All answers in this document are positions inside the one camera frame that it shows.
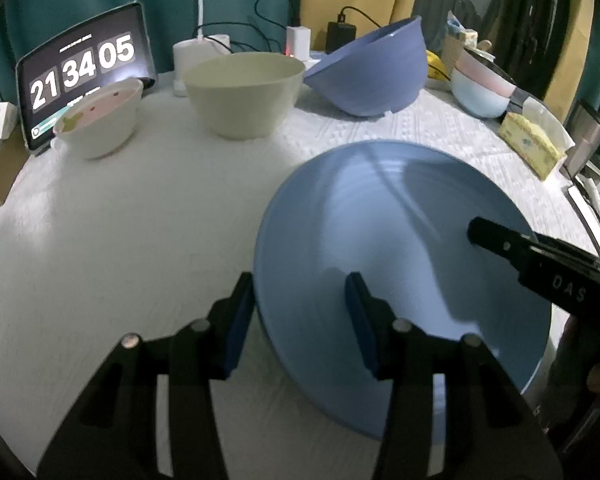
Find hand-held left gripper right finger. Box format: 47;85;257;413
345;271;563;480

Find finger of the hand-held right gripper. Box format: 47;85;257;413
467;216;600;273

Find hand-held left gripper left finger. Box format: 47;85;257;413
37;271;256;480

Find large blue plate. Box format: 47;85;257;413
252;140;552;442

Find large blue bowl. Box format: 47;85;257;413
304;16;427;117

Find cream bowl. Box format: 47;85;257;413
183;52;306;141

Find white bowl with pink inside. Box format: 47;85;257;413
52;78;145;161

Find yellow tissue box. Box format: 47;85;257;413
497;97;576;182

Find steel thermos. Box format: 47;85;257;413
562;100;600;181

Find small pink bowl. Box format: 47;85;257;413
452;50;518;98

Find yellow bananas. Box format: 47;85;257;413
425;49;453;81

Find white carton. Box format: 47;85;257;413
440;10;482;62

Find narrow yellow curtain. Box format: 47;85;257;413
542;0;596;106

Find dark sliding glass door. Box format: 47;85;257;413
415;0;566;101

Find black charger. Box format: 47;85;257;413
327;21;357;53

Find white desk lamp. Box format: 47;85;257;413
172;0;231;97

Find white charger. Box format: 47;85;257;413
286;25;312;58

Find cardboard box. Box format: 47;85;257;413
0;130;33;208

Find tablet showing clock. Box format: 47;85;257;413
15;1;158;153

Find small white box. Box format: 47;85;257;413
0;102;17;140

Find black thin cable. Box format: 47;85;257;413
200;0;301;56
337;6;387;29

